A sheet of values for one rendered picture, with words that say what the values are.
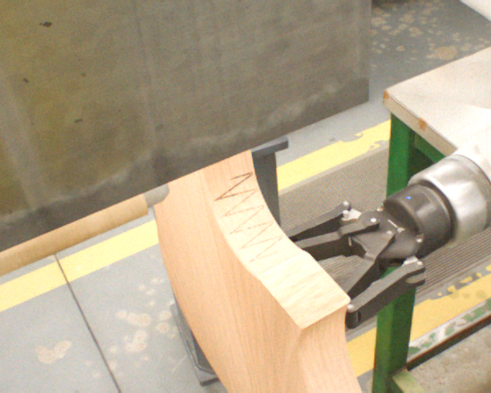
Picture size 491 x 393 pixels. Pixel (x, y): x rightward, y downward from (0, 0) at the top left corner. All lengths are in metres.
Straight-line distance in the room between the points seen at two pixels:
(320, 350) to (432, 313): 1.44
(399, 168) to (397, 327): 0.42
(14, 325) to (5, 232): 1.87
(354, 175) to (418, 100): 1.28
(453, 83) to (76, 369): 1.27
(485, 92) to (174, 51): 0.92
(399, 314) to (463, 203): 0.71
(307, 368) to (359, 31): 0.34
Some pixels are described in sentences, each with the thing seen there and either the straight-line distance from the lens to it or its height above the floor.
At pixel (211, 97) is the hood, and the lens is 0.26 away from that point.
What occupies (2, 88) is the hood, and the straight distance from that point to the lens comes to 0.23.
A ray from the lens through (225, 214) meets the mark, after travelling 0.57.
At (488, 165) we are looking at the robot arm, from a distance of 0.79.
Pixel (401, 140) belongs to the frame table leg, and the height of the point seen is 0.86.
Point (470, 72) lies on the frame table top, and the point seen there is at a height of 0.93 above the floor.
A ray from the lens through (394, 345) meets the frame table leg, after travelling 1.52.
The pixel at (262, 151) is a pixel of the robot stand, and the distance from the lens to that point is 1.38.
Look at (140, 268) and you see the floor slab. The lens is 2.15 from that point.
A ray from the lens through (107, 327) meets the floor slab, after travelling 2.03.
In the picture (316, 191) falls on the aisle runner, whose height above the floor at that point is 0.00.
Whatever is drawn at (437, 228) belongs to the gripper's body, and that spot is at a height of 1.03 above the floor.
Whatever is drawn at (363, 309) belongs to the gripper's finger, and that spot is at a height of 1.02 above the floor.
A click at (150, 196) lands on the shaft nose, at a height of 1.25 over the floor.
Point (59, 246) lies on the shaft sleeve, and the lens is 0.46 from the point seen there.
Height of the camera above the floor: 1.56
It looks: 42 degrees down
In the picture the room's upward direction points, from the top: 6 degrees counter-clockwise
